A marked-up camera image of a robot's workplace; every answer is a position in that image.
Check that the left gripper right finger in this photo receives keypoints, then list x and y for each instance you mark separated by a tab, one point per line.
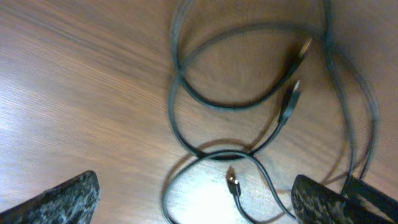
358	203

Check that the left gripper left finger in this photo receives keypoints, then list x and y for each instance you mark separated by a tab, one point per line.
73	201

